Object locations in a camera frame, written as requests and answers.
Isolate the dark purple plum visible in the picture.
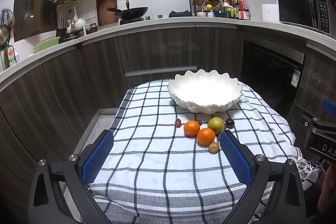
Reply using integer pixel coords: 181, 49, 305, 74
225, 118, 235, 128

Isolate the green apple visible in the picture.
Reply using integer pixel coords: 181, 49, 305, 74
207, 117, 226, 135

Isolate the orange mandarin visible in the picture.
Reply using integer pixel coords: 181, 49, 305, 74
183, 121, 200, 136
197, 128, 216, 147

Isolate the red cherry tomato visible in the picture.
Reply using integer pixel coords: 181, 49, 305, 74
175, 119, 182, 128

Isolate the person's right hand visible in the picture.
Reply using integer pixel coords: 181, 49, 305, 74
318, 161, 335, 212

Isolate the built-in black dishwasher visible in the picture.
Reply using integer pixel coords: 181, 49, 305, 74
240, 40, 305, 118

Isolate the white checkered table cloth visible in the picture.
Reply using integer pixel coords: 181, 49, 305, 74
88, 80, 322, 223

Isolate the black microwave oven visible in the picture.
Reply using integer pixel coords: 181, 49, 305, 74
278, 0, 335, 38

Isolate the white scalloped ceramic bowl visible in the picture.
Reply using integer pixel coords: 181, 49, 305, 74
167, 69, 243, 115

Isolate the white round container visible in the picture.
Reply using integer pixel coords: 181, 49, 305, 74
261, 4, 280, 22

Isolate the red sauce bottle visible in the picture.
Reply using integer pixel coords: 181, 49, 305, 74
239, 0, 245, 19

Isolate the green cutting board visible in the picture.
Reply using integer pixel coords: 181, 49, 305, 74
33, 36, 60, 53

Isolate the white teapot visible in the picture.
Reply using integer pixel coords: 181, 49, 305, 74
73, 18, 85, 31

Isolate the wooden cutting board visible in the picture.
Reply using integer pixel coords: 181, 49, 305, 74
96, 0, 118, 27

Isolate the black wok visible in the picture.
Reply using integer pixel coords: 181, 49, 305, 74
107, 0, 148, 20

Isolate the metal drawer handle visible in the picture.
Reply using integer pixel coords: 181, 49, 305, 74
125, 65, 197, 77

